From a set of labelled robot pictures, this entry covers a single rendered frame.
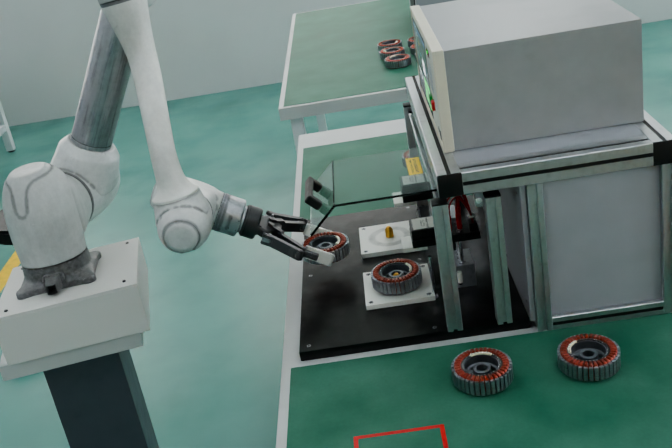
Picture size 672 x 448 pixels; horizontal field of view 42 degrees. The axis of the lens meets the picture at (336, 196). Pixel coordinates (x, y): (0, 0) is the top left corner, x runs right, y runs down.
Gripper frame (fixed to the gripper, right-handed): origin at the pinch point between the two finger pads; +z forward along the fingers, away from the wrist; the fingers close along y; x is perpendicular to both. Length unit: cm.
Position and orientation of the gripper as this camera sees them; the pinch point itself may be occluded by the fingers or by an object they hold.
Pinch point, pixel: (325, 246)
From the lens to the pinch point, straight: 203.5
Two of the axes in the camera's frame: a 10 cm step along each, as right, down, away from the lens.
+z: 9.4, 3.2, 1.5
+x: 3.5, -8.6, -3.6
